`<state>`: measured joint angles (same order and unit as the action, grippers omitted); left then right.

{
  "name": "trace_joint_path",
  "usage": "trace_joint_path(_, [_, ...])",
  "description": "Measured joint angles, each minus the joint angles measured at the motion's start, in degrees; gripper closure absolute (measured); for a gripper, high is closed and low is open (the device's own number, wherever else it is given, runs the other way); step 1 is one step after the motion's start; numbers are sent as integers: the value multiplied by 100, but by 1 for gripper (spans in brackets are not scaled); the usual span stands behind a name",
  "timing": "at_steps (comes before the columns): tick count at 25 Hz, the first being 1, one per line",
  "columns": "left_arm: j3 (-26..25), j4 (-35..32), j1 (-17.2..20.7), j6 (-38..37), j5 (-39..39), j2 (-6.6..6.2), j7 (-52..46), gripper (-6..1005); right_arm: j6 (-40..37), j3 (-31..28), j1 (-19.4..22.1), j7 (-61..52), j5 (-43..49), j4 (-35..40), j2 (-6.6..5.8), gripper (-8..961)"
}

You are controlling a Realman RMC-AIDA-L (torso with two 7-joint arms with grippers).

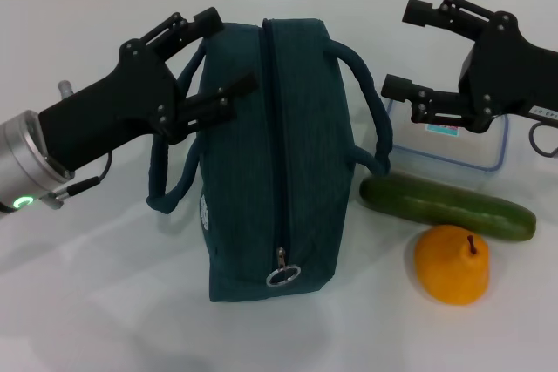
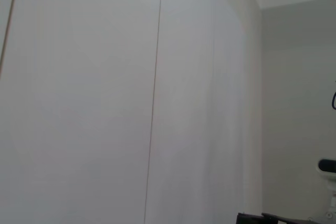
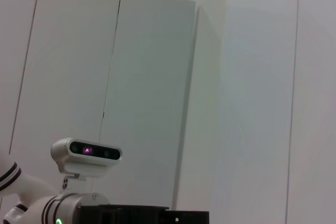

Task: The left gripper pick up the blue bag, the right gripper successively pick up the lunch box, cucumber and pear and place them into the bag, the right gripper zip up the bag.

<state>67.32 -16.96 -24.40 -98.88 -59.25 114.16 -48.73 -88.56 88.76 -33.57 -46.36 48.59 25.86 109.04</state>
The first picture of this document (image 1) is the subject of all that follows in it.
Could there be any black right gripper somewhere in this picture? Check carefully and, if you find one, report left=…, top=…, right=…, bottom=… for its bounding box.
left=380, top=0, right=558, bottom=134

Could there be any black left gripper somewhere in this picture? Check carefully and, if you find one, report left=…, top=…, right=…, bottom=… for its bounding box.
left=38, top=6, right=259, bottom=173

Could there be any clear blue-rimmed food container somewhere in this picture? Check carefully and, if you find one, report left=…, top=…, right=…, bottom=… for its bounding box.
left=385, top=95, right=511, bottom=172

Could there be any dark teal zip lunch bag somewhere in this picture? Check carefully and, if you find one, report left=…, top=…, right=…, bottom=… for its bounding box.
left=146, top=17, right=391, bottom=303

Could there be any green cucumber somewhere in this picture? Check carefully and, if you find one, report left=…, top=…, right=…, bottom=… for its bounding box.
left=359, top=173, right=537, bottom=242

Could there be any orange pear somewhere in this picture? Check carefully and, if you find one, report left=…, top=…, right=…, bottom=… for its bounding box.
left=413, top=224, right=490, bottom=306

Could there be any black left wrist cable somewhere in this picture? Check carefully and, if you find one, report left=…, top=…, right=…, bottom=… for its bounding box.
left=43, top=150, right=115, bottom=211

